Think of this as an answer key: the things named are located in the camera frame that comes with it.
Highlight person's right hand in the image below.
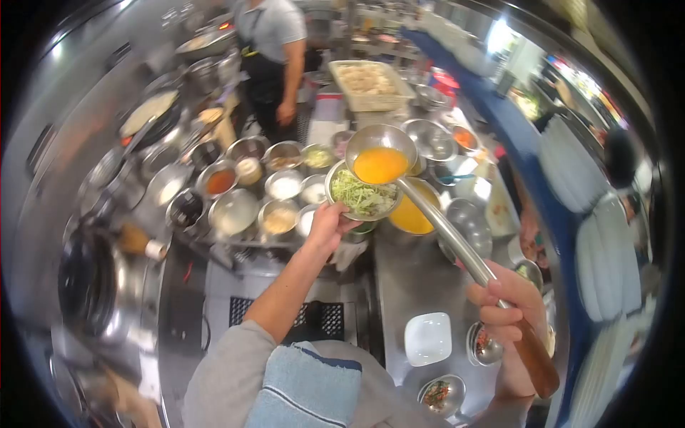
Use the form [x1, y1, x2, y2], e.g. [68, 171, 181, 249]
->
[466, 260, 550, 376]

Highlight person's left hand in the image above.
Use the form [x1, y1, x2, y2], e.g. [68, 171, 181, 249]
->
[307, 202, 366, 259]

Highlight person's right fingers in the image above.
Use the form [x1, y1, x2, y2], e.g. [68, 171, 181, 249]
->
[466, 278, 525, 346]

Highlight steel bowl holding cabbage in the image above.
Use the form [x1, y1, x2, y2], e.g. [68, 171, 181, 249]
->
[324, 159, 404, 222]

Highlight steel ladle with wooden handle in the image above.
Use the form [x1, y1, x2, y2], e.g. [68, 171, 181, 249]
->
[345, 123, 560, 400]

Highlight shredded green cabbage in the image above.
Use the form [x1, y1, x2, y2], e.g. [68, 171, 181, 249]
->
[331, 169, 398, 217]

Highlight small steel bowl with garnish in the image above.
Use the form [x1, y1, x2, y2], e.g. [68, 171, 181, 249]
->
[465, 320, 504, 368]
[417, 374, 467, 418]

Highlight steel tub of orange liquid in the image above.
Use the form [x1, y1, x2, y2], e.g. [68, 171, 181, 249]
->
[387, 179, 444, 236]

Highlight orange beaten egg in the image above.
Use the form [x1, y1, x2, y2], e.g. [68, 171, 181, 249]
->
[353, 147, 410, 185]

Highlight white square plate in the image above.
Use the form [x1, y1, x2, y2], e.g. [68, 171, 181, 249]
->
[404, 312, 453, 368]

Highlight stack of steel bowls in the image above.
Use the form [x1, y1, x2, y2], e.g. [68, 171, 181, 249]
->
[438, 197, 493, 263]

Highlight group of steel seasoning bowls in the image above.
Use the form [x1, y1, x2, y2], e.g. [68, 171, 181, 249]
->
[141, 134, 344, 243]

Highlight black floor mat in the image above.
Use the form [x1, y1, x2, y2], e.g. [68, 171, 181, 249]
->
[228, 295, 346, 343]

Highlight large empty steel bowl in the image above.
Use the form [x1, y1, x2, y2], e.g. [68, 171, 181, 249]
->
[401, 118, 459, 163]

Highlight stack of white plates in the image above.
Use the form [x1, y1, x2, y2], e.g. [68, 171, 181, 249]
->
[575, 192, 643, 323]
[537, 114, 611, 215]

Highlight white basket of food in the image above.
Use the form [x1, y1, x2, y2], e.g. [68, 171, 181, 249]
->
[328, 59, 416, 112]

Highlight steel bowl of carrot pieces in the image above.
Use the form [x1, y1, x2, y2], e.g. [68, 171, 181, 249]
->
[451, 124, 480, 156]

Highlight red plastic container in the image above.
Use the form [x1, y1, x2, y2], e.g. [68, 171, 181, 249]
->
[427, 72, 461, 108]

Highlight blue counter ledge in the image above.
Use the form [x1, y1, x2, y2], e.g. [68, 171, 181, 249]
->
[401, 29, 596, 428]

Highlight person's body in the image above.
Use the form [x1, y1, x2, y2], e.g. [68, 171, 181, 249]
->
[182, 320, 482, 428]

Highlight wok with white contents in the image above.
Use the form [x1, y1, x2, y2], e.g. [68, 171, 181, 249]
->
[117, 89, 183, 146]

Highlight large steel pot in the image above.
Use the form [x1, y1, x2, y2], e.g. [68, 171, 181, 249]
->
[175, 26, 239, 60]

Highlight black wok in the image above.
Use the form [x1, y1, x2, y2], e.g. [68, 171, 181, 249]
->
[56, 224, 130, 344]

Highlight wooden handled brush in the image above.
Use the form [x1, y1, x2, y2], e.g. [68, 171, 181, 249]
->
[118, 223, 168, 262]

